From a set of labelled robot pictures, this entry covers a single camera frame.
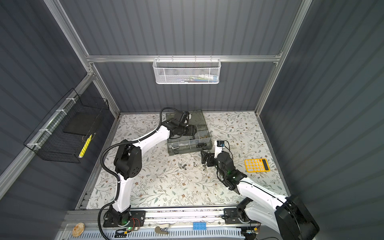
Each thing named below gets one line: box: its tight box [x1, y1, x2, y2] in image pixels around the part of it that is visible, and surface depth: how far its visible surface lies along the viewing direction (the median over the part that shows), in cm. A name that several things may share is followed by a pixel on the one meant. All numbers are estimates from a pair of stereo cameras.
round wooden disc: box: [72, 222, 85, 238], surface depth 72 cm
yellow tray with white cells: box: [244, 158, 271, 173], surface depth 93 cm
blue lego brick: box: [193, 222, 207, 231], surface depth 72 cm
